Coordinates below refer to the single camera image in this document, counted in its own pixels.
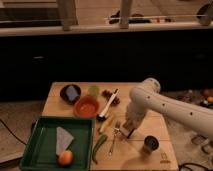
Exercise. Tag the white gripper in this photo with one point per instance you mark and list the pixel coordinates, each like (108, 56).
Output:
(129, 125)

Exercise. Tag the metal fork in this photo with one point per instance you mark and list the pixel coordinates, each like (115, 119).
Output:
(116, 131)

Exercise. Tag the whiteboard eraser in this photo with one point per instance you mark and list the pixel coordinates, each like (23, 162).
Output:
(127, 133)

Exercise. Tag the dark red dried item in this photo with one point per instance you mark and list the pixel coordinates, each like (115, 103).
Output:
(107, 95)

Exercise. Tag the small green cup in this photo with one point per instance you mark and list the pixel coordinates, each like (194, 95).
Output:
(93, 90)

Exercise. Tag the orange fruit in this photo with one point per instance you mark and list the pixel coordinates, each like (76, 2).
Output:
(65, 158)

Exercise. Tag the green plastic tray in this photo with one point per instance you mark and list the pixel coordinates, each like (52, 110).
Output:
(51, 136)

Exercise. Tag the dark bowl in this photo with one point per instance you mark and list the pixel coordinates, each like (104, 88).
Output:
(64, 96)

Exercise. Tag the grey cloth in tray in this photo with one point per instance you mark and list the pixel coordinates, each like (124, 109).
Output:
(63, 140)

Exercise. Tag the yellow banana toy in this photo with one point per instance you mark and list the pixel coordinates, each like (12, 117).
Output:
(106, 124)

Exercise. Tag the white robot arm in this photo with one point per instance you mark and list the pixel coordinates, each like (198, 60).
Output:
(146, 96)

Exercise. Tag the red bowl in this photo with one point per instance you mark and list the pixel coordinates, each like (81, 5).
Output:
(86, 107)

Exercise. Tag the blue-grey sponge in bowl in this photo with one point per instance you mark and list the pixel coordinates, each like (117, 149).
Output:
(71, 93)

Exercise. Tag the dark metal cup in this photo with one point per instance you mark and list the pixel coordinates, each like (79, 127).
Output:
(151, 144)

